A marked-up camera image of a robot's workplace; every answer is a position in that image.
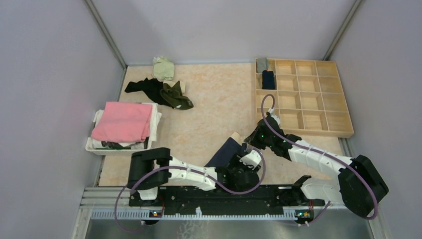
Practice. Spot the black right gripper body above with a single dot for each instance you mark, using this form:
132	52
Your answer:
259	140

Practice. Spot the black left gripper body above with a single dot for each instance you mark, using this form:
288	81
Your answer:
235	165

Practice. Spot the navy underwear cream waistband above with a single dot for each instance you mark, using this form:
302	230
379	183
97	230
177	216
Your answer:
224	154

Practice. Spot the navy orange underwear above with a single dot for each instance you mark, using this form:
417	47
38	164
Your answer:
268	80

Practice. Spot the grey underwear white waistband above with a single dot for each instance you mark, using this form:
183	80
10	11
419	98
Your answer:
262	64

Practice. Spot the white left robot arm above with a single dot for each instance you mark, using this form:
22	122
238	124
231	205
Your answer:
153	168

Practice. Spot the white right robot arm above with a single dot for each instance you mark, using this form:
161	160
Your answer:
353	182

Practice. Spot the dark green underwear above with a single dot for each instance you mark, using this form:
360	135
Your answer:
175	98

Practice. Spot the light green underwear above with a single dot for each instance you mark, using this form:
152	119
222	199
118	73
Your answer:
163	69

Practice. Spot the black underwear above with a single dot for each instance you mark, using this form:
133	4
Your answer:
152	89

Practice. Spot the wooden compartment tray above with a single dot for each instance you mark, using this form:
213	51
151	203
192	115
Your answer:
309	98

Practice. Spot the white folded cloth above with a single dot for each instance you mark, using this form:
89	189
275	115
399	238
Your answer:
99	113

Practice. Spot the pink folded cloth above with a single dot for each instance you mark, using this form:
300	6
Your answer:
123	122

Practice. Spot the white perforated plastic basket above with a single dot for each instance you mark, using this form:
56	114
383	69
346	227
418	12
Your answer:
96	148

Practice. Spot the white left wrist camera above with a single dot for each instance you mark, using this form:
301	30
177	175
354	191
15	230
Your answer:
252	160

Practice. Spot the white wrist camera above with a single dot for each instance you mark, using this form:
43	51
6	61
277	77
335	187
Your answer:
270	113
252	160

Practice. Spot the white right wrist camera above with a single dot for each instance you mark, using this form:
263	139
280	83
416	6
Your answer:
270	113

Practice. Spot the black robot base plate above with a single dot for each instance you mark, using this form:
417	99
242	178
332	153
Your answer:
266	199

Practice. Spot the aluminium frame rail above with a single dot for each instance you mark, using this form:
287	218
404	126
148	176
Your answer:
105	213

